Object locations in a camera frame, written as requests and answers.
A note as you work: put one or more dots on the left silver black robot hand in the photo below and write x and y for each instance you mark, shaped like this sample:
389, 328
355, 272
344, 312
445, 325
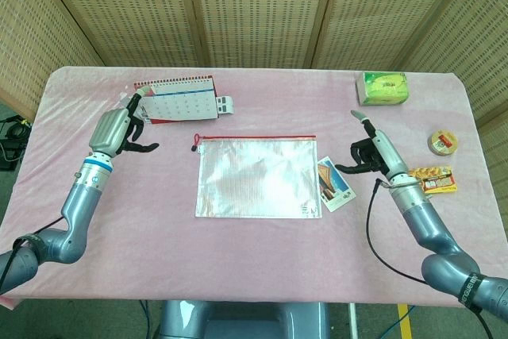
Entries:
109, 130

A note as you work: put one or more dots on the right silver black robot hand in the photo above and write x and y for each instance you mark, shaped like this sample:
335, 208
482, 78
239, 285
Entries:
391, 154

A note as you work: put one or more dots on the clear zipper pouch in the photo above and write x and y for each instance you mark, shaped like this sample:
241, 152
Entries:
258, 180

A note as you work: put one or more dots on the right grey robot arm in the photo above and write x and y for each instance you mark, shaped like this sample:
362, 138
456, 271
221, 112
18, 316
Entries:
432, 232

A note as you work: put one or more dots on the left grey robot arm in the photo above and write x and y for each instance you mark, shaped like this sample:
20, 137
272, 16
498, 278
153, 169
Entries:
75, 216

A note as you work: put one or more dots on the yellow snack box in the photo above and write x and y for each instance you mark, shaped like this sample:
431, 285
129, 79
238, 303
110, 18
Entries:
436, 182

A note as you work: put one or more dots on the picture postcard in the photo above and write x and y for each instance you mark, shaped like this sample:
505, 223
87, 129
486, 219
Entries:
337, 192

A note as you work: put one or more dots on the green tissue pack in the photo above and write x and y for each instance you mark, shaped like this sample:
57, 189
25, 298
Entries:
383, 89

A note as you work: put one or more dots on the red white desk calendar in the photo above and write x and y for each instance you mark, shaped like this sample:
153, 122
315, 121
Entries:
182, 102

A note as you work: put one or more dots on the black equipment on floor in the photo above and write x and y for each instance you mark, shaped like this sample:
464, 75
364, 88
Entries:
12, 136

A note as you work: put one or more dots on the white grey small card pack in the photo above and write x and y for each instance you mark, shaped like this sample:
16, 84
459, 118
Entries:
224, 104

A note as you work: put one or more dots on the white table leg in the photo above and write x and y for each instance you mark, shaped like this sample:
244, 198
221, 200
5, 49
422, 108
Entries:
351, 321

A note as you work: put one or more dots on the pink table cloth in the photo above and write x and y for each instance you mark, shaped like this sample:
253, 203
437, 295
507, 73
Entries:
254, 259

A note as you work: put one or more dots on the bamboo folding screen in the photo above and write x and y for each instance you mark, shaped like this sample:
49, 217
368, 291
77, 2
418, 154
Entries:
254, 9

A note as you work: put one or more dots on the grey robot torso base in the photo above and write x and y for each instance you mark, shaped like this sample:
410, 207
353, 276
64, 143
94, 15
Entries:
238, 321

